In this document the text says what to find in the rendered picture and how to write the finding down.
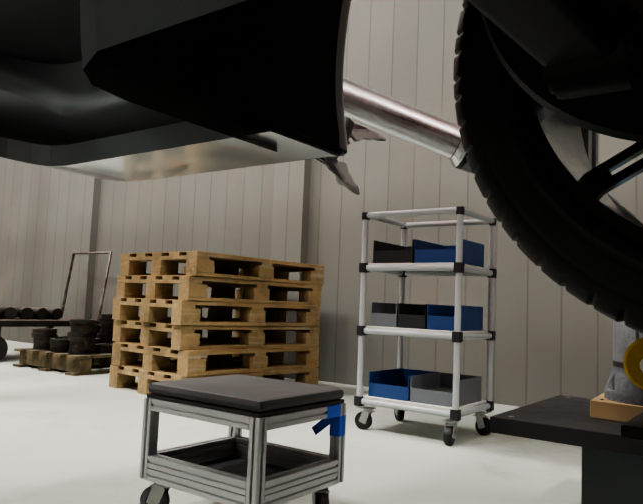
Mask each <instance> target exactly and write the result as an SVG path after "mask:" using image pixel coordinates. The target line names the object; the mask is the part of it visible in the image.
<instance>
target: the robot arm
mask: <svg viewBox="0 0 643 504"><path fill-rule="evenodd" d="M343 100H344V116H345V117H347V118H345V126H346V134H347V145H349V144H350V143H351V142H349V138H352V140H353V141H354V142H359V141H361V140H362V139H366V140H368V141H370V140H376V141H386V138H385V137H384V136H382V135H381V134H379V133H377V132H375V131H373V130H370V129H368V128H366V127H363V126H360V125H358V124H355V123H354V122H353V121H352V120H355V121H357V122H360V123H362V124H365V125H367V126H370V127H372V128H375V129H377V130H380V131H382V132H385V133H387V134H390V135H392V136H395V137H397V138H400V139H402V140H404V141H407V142H409V143H412V144H414V145H417V146H419V147H422V148H424V149H427V150H429V151H432V152H434V153H437V154H439V155H442V156H444V157H447V158H449V159H450V161H451V163H452V166H453V167H455V168H458V169H460V170H463V171H466V172H469V173H472V172H471V169H470V167H469V164H468V161H467V158H466V155H467V152H465V151H464V149H463V145H462V141H461V137H460V133H459V130H460V128H461V127H460V126H459V125H458V124H456V123H453V122H451V121H448V120H446V119H444V118H441V117H439V116H436V115H434V114H431V113H429V112H426V111H424V110H421V109H419V108H416V107H414V106H412V105H409V104H407V103H404V102H402V101H399V100H397V99H394V98H392V97H389V96H387V95H385V94H382V93H380V92H377V91H375V90H372V89H370V88H367V87H365V86H362V85H360V84H357V83H355V82H353V81H350V80H348V79H345V78H343ZM351 119H352V120H351ZM339 156H342V154H340V155H339ZM339 156H332V157H324V158H316V160H318V161H320V162H321V163H323V164H324V165H326V166H327V168H328V169H329V170H330V171H331V172H332V173H333V174H334V175H336V181H337V183H338V184H339V185H342V186H345V187H346V188H347V189H348V190H349V191H351V192H352V193H354V194H356V195H359V194H360V192H359V188H358V185H356V184H355V183H354V181H353V177H351V176H350V174H349V172H348V166H347V164H346V163H345V162H338V160H337V159H338V158H337V157H339ZM319 159H320V160H319ZM321 160H322V161H321ZM640 338H643V333H640V332H638V331H636V330H633V329H631V328H629V327H627V326H625V322H624V321H621V322H616V321H615V320H613V369H612V372H611V374H610V376H609V379H608V381H607V384H606V386H605V389H604V397H605V398H606V399H608V400H611V401H615V402H619V403H625V404H631V405H638V406H643V389H641V388H639V387H637V386H636V385H635V384H633V383H632V382H631V381H630V379H629V378H628V376H627V375H626V373H625V370H624V365H623V359H624V354H625V352H626V350H627V348H628V347H629V346H630V345H631V344H632V343H633V342H634V341H636V340H638V339H640Z"/></svg>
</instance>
